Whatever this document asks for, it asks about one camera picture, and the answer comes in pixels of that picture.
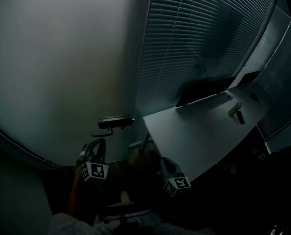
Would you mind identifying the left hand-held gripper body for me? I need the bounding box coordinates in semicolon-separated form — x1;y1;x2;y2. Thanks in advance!
80;154;109;184

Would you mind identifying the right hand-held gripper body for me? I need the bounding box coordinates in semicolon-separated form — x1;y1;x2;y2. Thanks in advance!
163;171;192;197

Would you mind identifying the black door handle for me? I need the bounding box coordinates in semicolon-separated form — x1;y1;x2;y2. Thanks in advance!
90;116;135;138

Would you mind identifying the person's left forearm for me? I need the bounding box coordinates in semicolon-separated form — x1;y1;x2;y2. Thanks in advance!
68;165;87;220

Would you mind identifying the white office desk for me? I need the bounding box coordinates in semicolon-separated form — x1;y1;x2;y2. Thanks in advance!
139;82;270;182

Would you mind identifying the grey chest-worn device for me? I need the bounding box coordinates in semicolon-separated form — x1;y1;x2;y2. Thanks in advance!
102;201;153;224

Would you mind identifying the person's grey shirt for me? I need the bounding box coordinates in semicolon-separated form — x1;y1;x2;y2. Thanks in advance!
47;213;210;235

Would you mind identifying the black phone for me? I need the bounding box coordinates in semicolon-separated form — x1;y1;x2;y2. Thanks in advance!
235;110;245;125

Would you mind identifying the green bottle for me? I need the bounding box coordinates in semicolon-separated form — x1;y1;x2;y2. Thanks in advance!
228;100;244;117

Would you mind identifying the glass partition panel with blinds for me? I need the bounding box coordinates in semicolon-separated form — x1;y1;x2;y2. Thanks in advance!
257;18;291;141
233;0;291;83
264;111;291;154
134;0;280;122

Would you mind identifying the narrow black desk divider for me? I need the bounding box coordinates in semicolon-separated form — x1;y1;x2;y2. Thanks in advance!
238;70;261;86

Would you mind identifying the black and white wrist strap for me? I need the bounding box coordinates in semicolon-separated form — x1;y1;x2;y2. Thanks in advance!
79;144;89;162

